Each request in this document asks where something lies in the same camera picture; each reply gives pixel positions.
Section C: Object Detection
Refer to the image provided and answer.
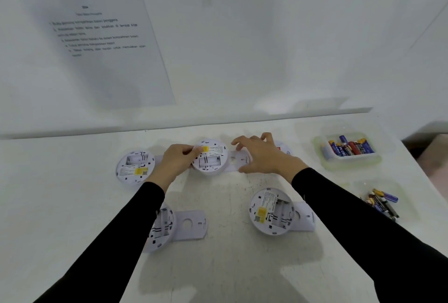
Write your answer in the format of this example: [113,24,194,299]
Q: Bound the clear plastic container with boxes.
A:
[313,131,382,171]
[351,179,420,225]

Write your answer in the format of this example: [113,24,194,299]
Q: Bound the person's left forearm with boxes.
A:
[33,171,175,303]

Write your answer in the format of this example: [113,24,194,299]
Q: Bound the white round smoke detector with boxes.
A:
[273,141,294,157]
[190,139,229,176]
[141,203,175,254]
[248,187,295,235]
[115,150,156,185]

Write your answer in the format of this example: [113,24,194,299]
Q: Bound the person's right forearm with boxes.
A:
[284,161,448,303]

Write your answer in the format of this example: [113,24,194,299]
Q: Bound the pink dotted pillow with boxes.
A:
[416,134,448,202]

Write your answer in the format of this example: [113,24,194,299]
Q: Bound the person's right hand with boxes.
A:
[231,133,300,179]

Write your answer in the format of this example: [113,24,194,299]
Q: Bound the person's left hand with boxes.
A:
[153,144,203,183]

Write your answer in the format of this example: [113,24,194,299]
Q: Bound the white paper with text lines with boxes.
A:
[45,0,176,110]

